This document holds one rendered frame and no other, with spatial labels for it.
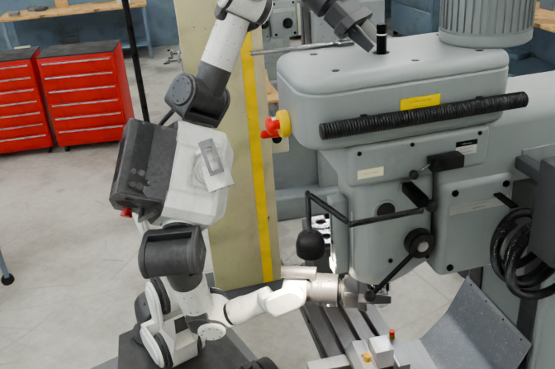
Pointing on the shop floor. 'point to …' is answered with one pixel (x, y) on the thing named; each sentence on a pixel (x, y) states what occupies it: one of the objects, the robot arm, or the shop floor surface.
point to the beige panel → (233, 128)
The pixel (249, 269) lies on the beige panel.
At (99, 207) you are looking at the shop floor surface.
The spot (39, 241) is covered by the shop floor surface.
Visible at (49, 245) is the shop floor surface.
